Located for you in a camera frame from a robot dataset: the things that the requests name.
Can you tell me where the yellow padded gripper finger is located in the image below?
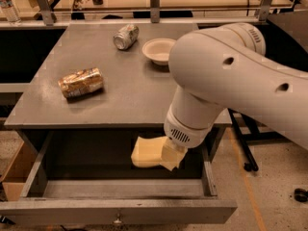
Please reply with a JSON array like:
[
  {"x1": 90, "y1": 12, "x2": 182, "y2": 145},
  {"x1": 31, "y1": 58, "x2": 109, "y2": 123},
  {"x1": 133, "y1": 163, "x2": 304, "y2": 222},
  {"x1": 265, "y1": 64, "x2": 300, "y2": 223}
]
[{"x1": 160, "y1": 139, "x2": 188, "y2": 171}]

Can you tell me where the yellow sponge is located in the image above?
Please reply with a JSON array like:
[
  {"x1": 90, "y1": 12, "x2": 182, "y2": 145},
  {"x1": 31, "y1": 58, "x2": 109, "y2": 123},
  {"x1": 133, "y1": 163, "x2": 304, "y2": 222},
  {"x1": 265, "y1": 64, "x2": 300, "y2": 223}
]
[{"x1": 131, "y1": 137, "x2": 167, "y2": 167}]

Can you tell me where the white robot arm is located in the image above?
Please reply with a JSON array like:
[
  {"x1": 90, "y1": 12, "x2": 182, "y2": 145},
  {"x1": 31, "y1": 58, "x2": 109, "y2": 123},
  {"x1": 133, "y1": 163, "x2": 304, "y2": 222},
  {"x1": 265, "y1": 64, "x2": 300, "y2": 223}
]
[{"x1": 161, "y1": 23, "x2": 308, "y2": 170}]

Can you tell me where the drawer knob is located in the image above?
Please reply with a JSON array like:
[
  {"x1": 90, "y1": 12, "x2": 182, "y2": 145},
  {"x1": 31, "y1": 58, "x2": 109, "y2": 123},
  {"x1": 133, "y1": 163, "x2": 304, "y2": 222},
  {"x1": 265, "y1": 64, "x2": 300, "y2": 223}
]
[{"x1": 113, "y1": 212, "x2": 122, "y2": 225}]

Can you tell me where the open grey top drawer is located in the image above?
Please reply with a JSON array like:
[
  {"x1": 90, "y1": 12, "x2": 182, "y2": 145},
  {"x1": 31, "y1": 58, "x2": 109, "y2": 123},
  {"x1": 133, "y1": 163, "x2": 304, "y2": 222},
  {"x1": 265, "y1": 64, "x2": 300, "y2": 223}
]
[{"x1": 1, "y1": 131, "x2": 237, "y2": 225}]

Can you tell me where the grey cabinet with drawer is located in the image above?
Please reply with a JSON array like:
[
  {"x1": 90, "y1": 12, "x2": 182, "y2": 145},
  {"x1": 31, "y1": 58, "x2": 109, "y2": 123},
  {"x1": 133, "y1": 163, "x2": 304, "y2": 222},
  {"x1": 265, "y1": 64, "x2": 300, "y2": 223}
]
[{"x1": 4, "y1": 22, "x2": 233, "y2": 181}]

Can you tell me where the black metal stand leg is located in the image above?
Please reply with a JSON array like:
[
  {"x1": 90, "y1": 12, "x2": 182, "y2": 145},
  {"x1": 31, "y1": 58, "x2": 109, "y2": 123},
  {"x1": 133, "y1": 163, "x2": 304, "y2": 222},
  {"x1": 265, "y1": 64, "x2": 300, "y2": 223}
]
[{"x1": 228, "y1": 110, "x2": 259, "y2": 171}]

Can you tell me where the white bowl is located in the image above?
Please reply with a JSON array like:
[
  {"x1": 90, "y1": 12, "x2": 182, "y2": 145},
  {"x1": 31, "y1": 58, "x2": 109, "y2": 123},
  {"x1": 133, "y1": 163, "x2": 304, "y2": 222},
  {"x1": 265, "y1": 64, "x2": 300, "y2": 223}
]
[{"x1": 142, "y1": 38, "x2": 175, "y2": 66}]

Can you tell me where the crushed gold soda can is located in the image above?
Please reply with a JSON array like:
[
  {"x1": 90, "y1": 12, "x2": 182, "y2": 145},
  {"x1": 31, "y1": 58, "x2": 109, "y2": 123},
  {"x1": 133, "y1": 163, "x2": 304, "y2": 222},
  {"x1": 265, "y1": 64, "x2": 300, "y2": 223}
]
[{"x1": 58, "y1": 67, "x2": 104, "y2": 98}]

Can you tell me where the silver green soda can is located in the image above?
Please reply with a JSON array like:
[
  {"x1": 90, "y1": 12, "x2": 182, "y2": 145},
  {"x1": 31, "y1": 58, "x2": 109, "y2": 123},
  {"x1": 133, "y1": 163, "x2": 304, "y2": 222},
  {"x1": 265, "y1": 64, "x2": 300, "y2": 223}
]
[{"x1": 114, "y1": 24, "x2": 140, "y2": 50}]

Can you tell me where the black caster wheel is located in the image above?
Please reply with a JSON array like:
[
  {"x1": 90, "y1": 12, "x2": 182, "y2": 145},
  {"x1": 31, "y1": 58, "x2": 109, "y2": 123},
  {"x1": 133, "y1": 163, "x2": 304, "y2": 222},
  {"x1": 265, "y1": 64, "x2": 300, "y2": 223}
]
[{"x1": 294, "y1": 189, "x2": 308, "y2": 202}]

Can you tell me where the cardboard box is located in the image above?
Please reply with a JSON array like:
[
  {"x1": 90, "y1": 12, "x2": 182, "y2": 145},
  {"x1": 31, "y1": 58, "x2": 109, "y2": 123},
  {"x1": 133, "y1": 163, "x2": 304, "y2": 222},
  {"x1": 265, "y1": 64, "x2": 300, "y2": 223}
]
[{"x1": 0, "y1": 142, "x2": 37, "y2": 201}]

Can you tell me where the plastic water bottle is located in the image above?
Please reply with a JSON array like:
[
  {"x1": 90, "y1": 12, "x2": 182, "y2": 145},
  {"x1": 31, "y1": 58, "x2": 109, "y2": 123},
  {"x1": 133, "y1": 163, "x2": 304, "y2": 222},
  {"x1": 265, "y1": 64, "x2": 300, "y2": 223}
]
[{"x1": 0, "y1": 0, "x2": 21, "y2": 24}]

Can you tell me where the metal railing frame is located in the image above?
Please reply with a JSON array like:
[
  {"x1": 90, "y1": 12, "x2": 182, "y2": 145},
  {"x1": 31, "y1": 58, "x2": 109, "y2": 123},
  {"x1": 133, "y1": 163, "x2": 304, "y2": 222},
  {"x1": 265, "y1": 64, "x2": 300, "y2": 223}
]
[{"x1": 31, "y1": 0, "x2": 280, "y2": 27}]

